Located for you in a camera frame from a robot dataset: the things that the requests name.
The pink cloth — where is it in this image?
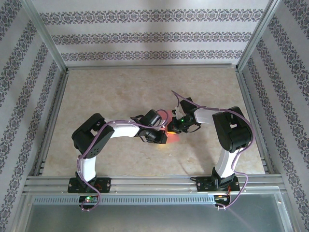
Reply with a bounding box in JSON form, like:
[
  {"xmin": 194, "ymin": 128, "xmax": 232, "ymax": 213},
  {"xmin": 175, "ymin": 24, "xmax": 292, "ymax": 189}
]
[{"xmin": 161, "ymin": 109, "xmax": 181, "ymax": 144}]

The grey metal sheet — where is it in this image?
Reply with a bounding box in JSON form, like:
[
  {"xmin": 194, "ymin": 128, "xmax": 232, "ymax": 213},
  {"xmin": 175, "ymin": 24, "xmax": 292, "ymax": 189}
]
[{"xmin": 14, "ymin": 192, "xmax": 296, "ymax": 232}]

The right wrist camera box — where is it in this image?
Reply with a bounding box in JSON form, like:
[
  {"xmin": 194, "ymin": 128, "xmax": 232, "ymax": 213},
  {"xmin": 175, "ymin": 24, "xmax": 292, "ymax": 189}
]
[{"xmin": 172, "ymin": 106, "xmax": 184, "ymax": 118}]

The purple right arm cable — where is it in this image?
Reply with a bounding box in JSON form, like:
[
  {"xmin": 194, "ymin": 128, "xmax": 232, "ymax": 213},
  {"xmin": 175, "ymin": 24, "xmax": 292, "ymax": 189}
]
[{"xmin": 170, "ymin": 90, "xmax": 256, "ymax": 210}]

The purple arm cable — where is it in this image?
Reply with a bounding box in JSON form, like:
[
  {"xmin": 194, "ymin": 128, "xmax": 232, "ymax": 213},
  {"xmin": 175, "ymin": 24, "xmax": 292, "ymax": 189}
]
[
  {"xmin": 170, "ymin": 90, "xmax": 256, "ymax": 210},
  {"xmin": 76, "ymin": 109, "xmax": 169, "ymax": 211}
]

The aluminium mounting rail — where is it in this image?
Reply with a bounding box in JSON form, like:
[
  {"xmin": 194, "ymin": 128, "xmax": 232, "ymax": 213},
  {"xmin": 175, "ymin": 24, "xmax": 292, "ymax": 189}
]
[{"xmin": 23, "ymin": 175, "xmax": 288, "ymax": 194}]

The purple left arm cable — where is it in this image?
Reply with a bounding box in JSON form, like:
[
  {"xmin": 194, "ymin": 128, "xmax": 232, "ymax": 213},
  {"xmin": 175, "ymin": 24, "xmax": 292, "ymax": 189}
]
[{"xmin": 76, "ymin": 109, "xmax": 169, "ymax": 211}]

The slotted grey cable duct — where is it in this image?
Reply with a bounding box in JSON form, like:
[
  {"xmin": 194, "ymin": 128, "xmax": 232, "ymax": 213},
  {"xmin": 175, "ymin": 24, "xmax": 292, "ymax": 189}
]
[{"xmin": 33, "ymin": 196, "xmax": 216, "ymax": 205}]

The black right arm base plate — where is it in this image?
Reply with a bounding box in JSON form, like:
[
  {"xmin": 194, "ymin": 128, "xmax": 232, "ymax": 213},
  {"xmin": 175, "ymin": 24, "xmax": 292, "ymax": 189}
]
[{"xmin": 197, "ymin": 175, "xmax": 241, "ymax": 193}]

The aluminium back rail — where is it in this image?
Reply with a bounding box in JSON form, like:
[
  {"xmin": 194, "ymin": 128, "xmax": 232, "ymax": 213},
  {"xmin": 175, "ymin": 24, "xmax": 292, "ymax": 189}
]
[{"xmin": 65, "ymin": 63, "xmax": 239, "ymax": 71}]

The aluminium right side rail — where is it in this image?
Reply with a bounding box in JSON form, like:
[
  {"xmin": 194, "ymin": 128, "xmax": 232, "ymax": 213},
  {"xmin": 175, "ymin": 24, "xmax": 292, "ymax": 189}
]
[{"xmin": 236, "ymin": 69, "xmax": 276, "ymax": 175}]

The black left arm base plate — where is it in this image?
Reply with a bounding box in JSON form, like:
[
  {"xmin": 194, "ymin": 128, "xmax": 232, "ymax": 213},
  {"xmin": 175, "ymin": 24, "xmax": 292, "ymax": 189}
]
[{"xmin": 67, "ymin": 177, "xmax": 112, "ymax": 193}]

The aluminium left side rail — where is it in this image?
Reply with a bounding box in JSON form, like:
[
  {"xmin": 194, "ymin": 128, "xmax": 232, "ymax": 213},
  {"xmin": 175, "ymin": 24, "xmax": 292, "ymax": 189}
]
[{"xmin": 32, "ymin": 70, "xmax": 70, "ymax": 176}]

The aluminium right frame post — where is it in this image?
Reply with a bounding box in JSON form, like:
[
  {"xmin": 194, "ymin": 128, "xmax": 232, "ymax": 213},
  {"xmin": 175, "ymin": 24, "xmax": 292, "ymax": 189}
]
[{"xmin": 235, "ymin": 0, "xmax": 283, "ymax": 72}]

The aluminium frame post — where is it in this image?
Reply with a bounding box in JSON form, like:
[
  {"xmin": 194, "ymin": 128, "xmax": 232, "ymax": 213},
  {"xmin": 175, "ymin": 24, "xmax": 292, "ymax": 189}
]
[
  {"xmin": 235, "ymin": 0, "xmax": 283, "ymax": 72},
  {"xmin": 20, "ymin": 0, "xmax": 69, "ymax": 73}
]

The aluminium left frame post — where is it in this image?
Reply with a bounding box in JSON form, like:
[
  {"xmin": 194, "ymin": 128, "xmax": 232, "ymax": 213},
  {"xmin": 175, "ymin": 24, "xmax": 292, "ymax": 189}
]
[{"xmin": 20, "ymin": 0, "xmax": 69, "ymax": 73}]

